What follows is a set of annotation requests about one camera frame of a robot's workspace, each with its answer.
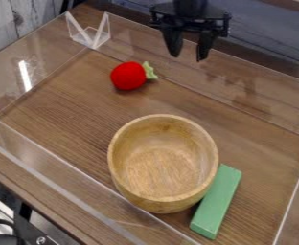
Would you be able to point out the red plush strawberry toy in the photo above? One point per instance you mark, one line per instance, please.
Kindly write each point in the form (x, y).
(130, 74)

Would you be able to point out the wooden bowl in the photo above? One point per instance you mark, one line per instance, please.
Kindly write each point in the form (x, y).
(162, 161)

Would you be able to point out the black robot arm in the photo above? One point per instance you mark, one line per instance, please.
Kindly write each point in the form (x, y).
(189, 16)

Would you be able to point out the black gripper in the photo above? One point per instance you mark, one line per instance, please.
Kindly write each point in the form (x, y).
(192, 17)

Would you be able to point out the clear acrylic enclosure wall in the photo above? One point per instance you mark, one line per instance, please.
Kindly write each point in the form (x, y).
(61, 111)

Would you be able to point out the black metal table frame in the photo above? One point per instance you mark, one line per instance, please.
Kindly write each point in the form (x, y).
(27, 232)

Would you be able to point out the clear acrylic corner bracket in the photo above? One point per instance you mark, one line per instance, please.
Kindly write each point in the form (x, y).
(90, 37)

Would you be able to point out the green rectangular block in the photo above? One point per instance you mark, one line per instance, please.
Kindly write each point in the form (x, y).
(212, 207)

